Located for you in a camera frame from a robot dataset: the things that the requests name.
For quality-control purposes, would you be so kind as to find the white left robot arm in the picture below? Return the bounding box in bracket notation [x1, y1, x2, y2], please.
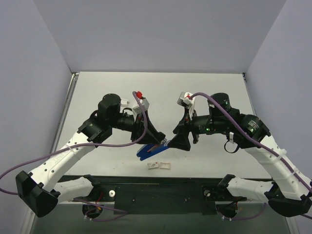
[16, 92, 165, 217]

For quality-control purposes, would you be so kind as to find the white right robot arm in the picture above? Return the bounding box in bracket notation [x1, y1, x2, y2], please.
[168, 92, 312, 217]

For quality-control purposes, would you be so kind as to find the staple box lid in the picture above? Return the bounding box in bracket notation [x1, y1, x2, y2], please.
[147, 161, 159, 170]

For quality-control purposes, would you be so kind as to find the staple box tray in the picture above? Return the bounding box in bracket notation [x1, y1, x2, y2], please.
[159, 162, 171, 170]

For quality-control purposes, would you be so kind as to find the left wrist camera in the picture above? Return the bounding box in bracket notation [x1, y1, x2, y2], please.
[132, 98, 149, 115]

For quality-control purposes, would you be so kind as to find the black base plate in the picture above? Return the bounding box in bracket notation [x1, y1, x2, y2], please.
[74, 175, 247, 215]

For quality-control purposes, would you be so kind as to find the aluminium frame rail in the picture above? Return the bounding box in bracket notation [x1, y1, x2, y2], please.
[20, 72, 79, 234]

